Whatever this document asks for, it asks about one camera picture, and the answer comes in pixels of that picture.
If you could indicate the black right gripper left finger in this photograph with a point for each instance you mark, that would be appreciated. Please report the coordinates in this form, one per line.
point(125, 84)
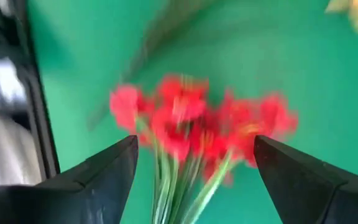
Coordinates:
point(73, 202)

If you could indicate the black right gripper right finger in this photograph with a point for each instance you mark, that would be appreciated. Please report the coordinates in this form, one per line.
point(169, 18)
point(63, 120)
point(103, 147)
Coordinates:
point(322, 202)

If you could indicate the red artificial flower bunch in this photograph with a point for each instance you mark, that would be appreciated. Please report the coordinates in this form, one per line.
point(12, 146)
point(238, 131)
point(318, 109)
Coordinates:
point(182, 105)

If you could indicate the green table mat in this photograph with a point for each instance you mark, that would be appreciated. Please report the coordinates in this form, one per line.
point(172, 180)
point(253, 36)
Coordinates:
point(291, 62)

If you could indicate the black aluminium table frame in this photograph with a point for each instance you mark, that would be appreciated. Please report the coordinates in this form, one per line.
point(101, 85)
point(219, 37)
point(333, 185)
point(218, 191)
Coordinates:
point(42, 124)

